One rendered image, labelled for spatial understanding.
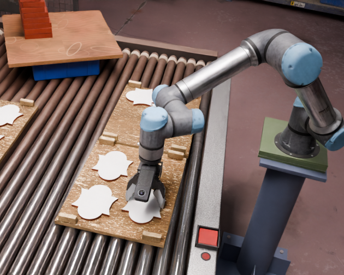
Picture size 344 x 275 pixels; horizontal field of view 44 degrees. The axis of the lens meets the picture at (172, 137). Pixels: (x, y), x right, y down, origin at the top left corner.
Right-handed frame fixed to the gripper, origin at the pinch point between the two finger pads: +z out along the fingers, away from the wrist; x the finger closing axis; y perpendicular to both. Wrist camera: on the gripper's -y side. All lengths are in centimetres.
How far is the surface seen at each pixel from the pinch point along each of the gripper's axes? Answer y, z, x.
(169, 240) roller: -9.6, 3.2, -10.8
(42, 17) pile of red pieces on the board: 79, -23, 69
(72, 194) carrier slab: -1.4, 1.0, 24.0
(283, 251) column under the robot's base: 73, 89, -70
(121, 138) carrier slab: 31.1, -0.6, 17.0
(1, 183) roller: -1.5, 3.3, 49.4
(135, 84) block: 68, -4, 21
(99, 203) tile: -3.8, 0.0, 14.1
